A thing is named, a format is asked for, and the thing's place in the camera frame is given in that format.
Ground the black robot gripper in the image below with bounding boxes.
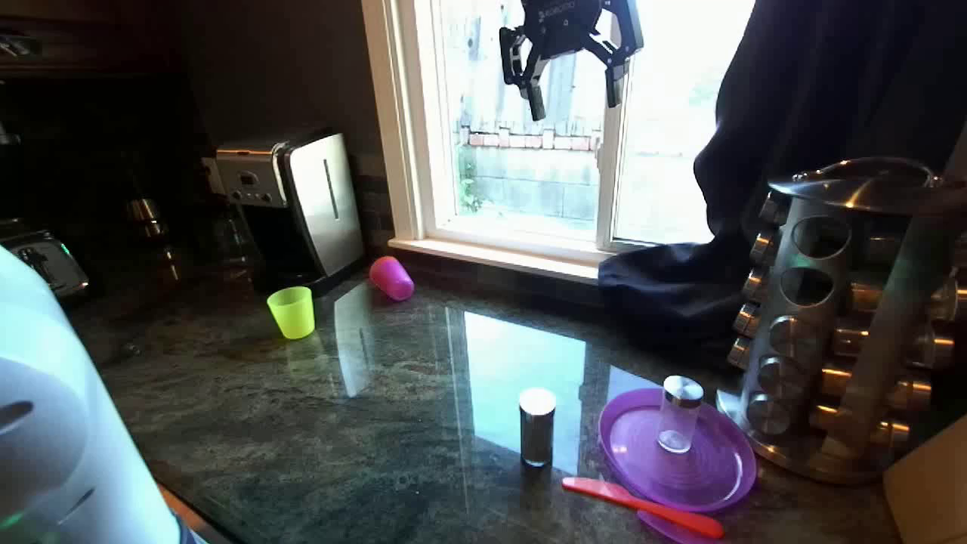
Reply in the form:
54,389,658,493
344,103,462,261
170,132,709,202
499,0,649,125

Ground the round metal lid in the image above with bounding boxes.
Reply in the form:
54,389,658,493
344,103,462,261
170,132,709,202
724,153,967,487

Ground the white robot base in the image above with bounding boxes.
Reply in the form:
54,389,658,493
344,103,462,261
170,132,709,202
0,245,186,544

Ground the clear spice jar steel cap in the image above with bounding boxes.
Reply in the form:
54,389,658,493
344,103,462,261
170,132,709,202
654,371,709,457

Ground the dark spice jar steel cap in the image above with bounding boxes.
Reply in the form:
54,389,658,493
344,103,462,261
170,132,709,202
516,388,561,472

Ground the dark navy cloth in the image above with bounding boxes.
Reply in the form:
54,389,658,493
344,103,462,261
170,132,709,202
595,0,967,355

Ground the magenta plastic cup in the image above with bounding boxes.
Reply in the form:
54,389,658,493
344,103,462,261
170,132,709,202
365,253,420,305

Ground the steel and black coffee maker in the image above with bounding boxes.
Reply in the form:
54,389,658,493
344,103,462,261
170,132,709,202
204,126,367,296

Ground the lime green plastic cup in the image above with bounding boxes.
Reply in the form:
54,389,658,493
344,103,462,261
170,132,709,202
262,283,321,343

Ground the purple plastic plate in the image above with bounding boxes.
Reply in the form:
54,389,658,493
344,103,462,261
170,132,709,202
595,388,762,516

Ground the red plastic spoon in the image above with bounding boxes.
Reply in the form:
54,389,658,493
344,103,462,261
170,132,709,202
558,473,729,544

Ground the light wooden knife block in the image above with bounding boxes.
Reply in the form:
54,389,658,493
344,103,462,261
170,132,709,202
882,407,967,544

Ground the dark appliance with green light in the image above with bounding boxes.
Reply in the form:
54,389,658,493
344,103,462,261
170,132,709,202
0,222,92,302

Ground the white window frame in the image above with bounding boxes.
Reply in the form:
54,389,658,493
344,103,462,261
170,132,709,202
359,0,762,283

